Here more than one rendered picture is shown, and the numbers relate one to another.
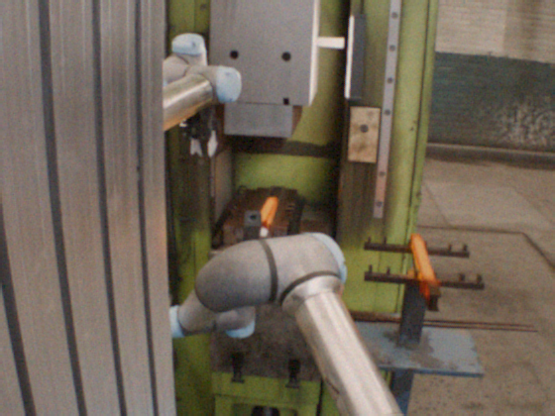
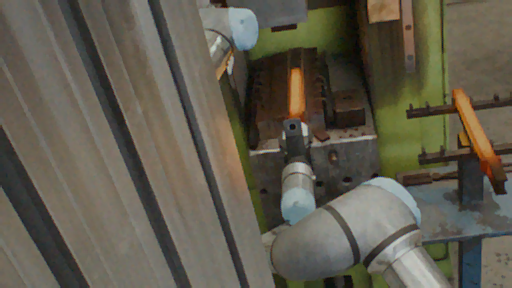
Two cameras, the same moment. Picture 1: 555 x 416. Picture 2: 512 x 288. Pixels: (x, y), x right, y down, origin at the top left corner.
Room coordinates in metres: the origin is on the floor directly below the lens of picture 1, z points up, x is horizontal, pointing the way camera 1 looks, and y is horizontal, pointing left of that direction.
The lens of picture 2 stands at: (0.16, 0.06, 1.86)
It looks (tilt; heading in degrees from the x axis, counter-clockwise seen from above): 33 degrees down; 356
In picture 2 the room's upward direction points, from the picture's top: 9 degrees counter-clockwise
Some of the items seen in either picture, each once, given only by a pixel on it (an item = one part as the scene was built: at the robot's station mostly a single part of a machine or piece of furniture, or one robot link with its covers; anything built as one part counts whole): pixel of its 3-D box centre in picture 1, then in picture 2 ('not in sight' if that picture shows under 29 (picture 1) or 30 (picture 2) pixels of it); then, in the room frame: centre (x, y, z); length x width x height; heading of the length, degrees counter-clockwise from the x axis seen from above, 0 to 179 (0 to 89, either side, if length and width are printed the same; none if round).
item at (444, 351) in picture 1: (407, 341); (470, 198); (1.33, -0.39, 0.73); 0.40 x 0.30 x 0.02; 83
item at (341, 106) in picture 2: (312, 236); (349, 107); (1.59, -0.10, 0.95); 0.12 x 0.08 x 0.06; 175
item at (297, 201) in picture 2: not in sight; (298, 200); (1.16, 0.09, 1.00); 0.11 x 0.08 x 0.09; 175
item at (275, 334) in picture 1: (277, 282); (318, 149); (1.77, 0.01, 0.69); 0.56 x 0.38 x 0.45; 175
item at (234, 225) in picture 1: (264, 213); (290, 88); (1.76, 0.06, 0.96); 0.42 x 0.20 x 0.09; 175
